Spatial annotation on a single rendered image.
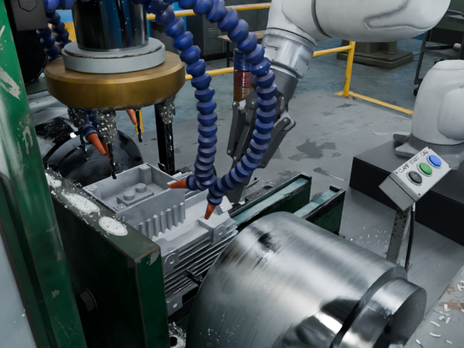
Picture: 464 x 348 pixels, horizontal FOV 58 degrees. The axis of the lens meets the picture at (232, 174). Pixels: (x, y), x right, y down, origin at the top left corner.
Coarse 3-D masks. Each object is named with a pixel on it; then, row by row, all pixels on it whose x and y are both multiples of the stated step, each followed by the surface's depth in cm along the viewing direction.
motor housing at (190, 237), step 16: (192, 192) 71; (208, 192) 72; (192, 208) 70; (192, 224) 69; (176, 240) 66; (192, 240) 66; (208, 240) 69; (224, 240) 71; (192, 256) 67; (208, 256) 70; (176, 272) 65; (192, 272) 68; (176, 288) 66; (192, 288) 70
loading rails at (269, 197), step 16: (304, 176) 113; (272, 192) 106; (288, 192) 107; (304, 192) 112; (336, 192) 108; (240, 208) 99; (256, 208) 101; (272, 208) 103; (288, 208) 109; (304, 208) 101; (320, 208) 99; (336, 208) 106; (240, 224) 95; (320, 224) 102; (336, 224) 109; (192, 304) 74; (176, 320) 73
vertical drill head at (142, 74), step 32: (96, 0) 48; (128, 0) 49; (96, 32) 50; (128, 32) 51; (64, 64) 53; (96, 64) 50; (128, 64) 50; (160, 64) 54; (64, 96) 50; (96, 96) 49; (128, 96) 49; (160, 96) 52
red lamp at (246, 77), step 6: (234, 72) 118; (240, 72) 117; (246, 72) 117; (234, 78) 119; (240, 78) 117; (246, 78) 117; (252, 78) 118; (234, 84) 120; (240, 84) 118; (246, 84) 118
